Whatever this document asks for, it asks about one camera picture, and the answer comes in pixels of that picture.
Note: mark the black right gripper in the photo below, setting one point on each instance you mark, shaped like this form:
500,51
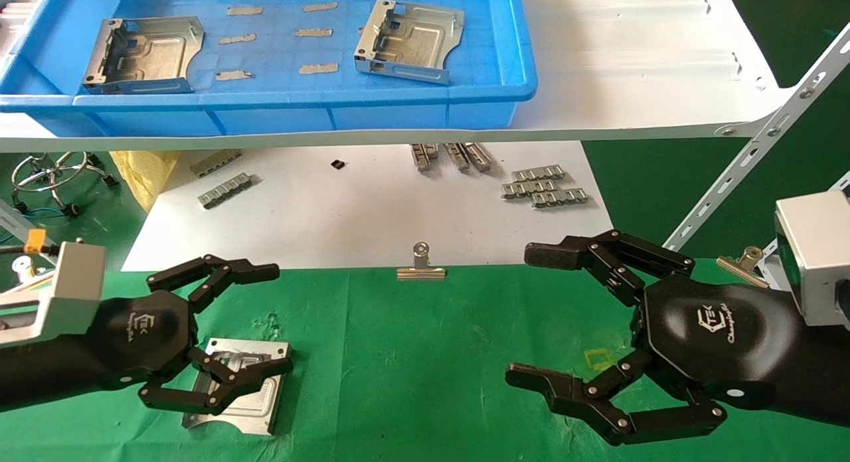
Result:
717,336

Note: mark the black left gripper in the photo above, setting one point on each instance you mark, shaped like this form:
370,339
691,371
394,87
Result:
143,339

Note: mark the stamped metal bracket part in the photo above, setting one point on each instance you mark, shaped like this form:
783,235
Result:
412,44
255,412
149,57

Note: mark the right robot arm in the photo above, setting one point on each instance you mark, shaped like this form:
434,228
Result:
823,372

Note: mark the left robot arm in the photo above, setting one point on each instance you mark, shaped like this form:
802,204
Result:
40,376

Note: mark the grey metal connector strip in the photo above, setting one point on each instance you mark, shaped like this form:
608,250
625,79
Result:
479,156
216,162
560,197
457,156
422,156
529,188
226,190
538,173

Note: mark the white paper sheet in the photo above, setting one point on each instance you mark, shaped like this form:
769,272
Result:
365,216

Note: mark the silver binder clip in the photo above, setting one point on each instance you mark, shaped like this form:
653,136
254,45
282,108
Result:
421,272
25,268

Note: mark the green table cloth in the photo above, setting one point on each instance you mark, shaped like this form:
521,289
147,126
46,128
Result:
412,369

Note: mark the brass binder clip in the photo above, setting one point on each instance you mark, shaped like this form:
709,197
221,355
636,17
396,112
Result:
737,266

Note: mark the yellow plastic bag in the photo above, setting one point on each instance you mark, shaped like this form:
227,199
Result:
143,176

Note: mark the chrome stool base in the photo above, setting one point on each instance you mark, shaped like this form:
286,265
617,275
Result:
111,180

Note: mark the grey tape strip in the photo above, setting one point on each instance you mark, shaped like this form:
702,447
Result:
244,10
234,75
237,39
320,6
313,32
319,68

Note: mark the white shelf board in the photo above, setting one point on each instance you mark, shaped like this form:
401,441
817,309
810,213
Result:
631,64

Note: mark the long white slotted strut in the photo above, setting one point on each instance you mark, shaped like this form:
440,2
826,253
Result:
764,140

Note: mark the grey slotted strut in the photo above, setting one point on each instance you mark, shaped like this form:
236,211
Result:
10,213

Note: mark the blue plastic tray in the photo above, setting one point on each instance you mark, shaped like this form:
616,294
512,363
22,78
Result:
491,50

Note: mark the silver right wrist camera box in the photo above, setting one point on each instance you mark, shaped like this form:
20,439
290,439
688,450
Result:
820,256

